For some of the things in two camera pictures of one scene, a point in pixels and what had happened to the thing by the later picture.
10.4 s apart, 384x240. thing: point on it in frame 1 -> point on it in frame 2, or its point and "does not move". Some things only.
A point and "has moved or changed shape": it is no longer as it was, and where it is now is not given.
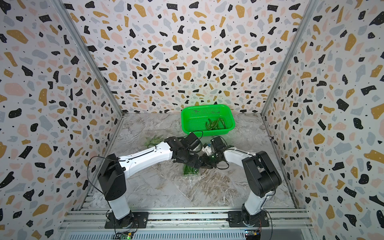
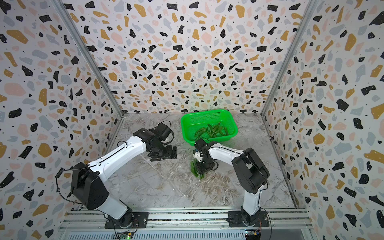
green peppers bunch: x=216 y=124 has moved or changed shape
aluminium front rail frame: x=79 y=224 does not move
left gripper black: x=195 y=162 -> x=170 y=154
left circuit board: x=125 y=235 does not move
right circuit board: x=252 y=235 does not move
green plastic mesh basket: x=209 y=120 has moved or changed shape
